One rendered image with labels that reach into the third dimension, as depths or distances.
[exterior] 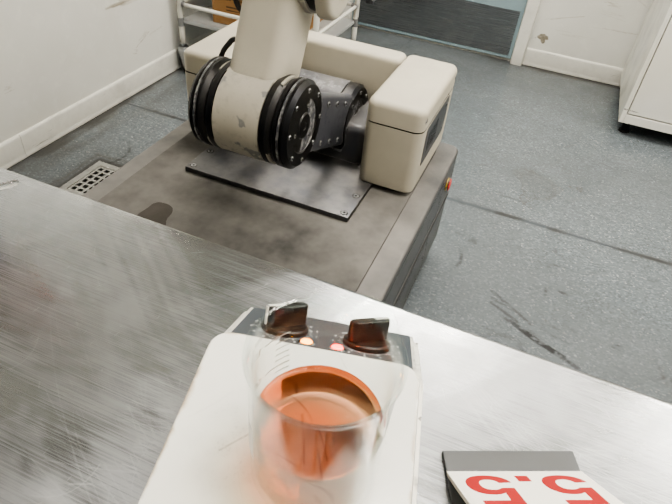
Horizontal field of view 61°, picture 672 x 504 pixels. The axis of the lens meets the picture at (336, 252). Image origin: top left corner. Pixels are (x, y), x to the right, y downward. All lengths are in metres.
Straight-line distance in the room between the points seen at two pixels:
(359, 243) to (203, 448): 0.89
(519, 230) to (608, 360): 0.53
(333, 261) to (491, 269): 0.75
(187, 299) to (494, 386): 0.25
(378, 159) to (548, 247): 0.81
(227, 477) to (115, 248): 0.30
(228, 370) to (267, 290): 0.18
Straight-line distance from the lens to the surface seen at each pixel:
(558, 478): 0.41
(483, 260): 1.76
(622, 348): 1.68
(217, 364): 0.32
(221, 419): 0.30
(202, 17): 2.69
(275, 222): 1.18
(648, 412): 0.49
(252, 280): 0.49
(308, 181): 1.29
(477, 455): 0.41
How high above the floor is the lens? 1.09
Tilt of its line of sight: 40 degrees down
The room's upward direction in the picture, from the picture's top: 6 degrees clockwise
